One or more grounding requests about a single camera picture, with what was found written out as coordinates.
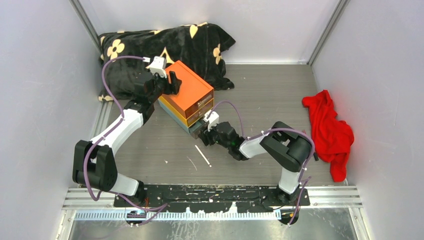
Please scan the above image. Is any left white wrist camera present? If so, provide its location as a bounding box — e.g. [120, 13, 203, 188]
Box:
[148, 56, 167, 78]

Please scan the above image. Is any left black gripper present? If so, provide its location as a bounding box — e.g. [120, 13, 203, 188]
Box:
[148, 72, 181, 104]

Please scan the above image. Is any small drawer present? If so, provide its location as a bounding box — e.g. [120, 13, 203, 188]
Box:
[188, 119, 207, 139]

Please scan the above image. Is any white silver pencil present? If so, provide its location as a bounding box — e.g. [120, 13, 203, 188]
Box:
[194, 144, 212, 168]

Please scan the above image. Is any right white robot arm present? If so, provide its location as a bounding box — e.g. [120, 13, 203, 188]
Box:
[199, 121, 315, 206]

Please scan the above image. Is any black floral plush blanket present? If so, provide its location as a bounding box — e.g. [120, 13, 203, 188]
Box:
[98, 22, 236, 101]

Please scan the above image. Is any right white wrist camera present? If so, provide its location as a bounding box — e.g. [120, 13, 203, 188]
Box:
[202, 110, 219, 131]

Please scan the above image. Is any red cloth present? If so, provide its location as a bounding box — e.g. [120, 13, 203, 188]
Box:
[301, 90, 355, 183]

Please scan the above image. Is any orange brown lip pen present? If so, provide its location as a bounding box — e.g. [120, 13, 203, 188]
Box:
[313, 152, 319, 161]

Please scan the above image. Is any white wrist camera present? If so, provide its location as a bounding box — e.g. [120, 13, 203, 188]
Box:
[148, 56, 167, 78]
[202, 110, 219, 131]

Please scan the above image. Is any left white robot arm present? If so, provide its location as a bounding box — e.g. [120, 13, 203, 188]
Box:
[72, 71, 182, 207]

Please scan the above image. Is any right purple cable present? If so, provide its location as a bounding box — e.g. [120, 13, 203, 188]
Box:
[206, 100, 316, 226]

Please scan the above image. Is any orange drawer organizer box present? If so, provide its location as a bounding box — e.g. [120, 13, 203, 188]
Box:
[158, 60, 214, 134]

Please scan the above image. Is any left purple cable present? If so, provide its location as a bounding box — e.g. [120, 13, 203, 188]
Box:
[82, 55, 150, 202]

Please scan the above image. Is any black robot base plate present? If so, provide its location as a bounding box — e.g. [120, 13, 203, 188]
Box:
[113, 184, 311, 214]

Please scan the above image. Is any purple cable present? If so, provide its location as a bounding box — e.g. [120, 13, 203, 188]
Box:
[82, 55, 150, 202]
[206, 100, 316, 226]

